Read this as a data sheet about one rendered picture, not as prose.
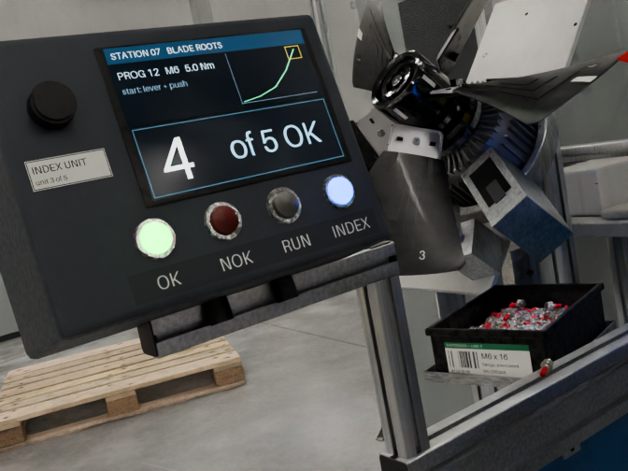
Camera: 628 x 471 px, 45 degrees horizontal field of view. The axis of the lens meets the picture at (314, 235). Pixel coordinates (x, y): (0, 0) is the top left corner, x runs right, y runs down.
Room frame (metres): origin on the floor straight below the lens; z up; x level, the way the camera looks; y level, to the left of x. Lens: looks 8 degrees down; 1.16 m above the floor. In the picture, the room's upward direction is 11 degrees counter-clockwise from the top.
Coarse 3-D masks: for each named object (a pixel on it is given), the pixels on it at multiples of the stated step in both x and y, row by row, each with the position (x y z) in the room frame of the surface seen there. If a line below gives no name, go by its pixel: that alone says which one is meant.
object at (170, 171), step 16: (144, 128) 0.50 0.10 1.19; (160, 128) 0.51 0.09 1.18; (176, 128) 0.51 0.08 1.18; (192, 128) 0.52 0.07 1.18; (144, 144) 0.50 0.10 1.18; (160, 144) 0.50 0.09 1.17; (176, 144) 0.51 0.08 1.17; (192, 144) 0.51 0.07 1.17; (144, 160) 0.49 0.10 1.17; (160, 160) 0.50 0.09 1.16; (176, 160) 0.50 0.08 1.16; (192, 160) 0.51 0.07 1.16; (208, 160) 0.52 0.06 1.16; (160, 176) 0.49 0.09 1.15; (176, 176) 0.50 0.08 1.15; (192, 176) 0.51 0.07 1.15; (208, 176) 0.51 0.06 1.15; (160, 192) 0.49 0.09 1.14; (176, 192) 0.50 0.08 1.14; (192, 192) 0.50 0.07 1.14
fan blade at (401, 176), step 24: (384, 168) 1.24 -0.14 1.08; (408, 168) 1.24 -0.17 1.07; (432, 168) 1.23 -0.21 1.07; (384, 192) 1.21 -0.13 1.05; (408, 192) 1.21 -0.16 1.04; (432, 192) 1.21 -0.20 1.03; (384, 216) 1.18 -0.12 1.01; (408, 216) 1.18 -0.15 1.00; (432, 216) 1.17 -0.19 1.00; (408, 240) 1.15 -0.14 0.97; (432, 240) 1.14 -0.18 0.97; (456, 240) 1.14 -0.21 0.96; (408, 264) 1.12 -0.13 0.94; (432, 264) 1.11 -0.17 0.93; (456, 264) 1.10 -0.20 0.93
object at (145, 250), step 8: (144, 224) 0.48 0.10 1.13; (152, 224) 0.47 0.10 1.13; (160, 224) 0.48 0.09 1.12; (168, 224) 0.48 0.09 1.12; (136, 232) 0.47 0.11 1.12; (144, 232) 0.47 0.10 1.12; (152, 232) 0.47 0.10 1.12; (160, 232) 0.47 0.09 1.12; (168, 232) 0.48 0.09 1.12; (136, 240) 0.47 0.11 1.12; (144, 240) 0.47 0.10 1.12; (152, 240) 0.47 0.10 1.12; (160, 240) 0.47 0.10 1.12; (168, 240) 0.47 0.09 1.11; (136, 248) 0.47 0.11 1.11; (144, 248) 0.47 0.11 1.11; (152, 248) 0.47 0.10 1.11; (160, 248) 0.47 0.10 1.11; (168, 248) 0.48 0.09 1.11; (152, 256) 0.47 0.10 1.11; (160, 256) 0.47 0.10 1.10
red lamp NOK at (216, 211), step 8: (208, 208) 0.50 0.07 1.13; (216, 208) 0.50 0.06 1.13; (224, 208) 0.50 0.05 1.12; (232, 208) 0.51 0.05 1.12; (208, 216) 0.50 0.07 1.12; (216, 216) 0.50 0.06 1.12; (224, 216) 0.50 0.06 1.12; (232, 216) 0.50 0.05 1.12; (240, 216) 0.51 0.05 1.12; (208, 224) 0.50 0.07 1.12; (216, 224) 0.50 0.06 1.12; (224, 224) 0.50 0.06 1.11; (232, 224) 0.50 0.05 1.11; (240, 224) 0.51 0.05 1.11; (208, 232) 0.50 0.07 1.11; (216, 232) 0.50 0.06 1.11; (224, 232) 0.50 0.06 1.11; (232, 232) 0.50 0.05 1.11; (224, 240) 0.50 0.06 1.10
